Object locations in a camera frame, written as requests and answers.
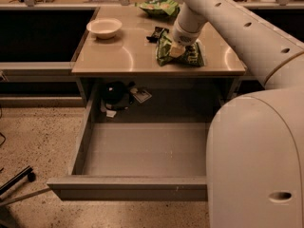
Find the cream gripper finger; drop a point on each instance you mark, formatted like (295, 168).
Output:
(176, 50)

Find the green jalapeno chip bag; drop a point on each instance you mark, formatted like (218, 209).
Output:
(192, 55)

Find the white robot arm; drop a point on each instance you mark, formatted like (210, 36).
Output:
(255, 143)

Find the green chip bag on counter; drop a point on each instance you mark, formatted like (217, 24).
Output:
(160, 8)

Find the grey counter cabinet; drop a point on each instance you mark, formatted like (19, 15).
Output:
(128, 56)

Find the black round device under counter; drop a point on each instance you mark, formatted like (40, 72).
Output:
(113, 93)

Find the open grey drawer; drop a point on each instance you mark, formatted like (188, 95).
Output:
(151, 151)

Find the black snack bar wrapper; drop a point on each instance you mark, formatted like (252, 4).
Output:
(154, 37)

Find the white bowl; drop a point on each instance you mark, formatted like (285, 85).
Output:
(104, 28)

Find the black stand leg with wheel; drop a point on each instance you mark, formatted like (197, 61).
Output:
(25, 173)

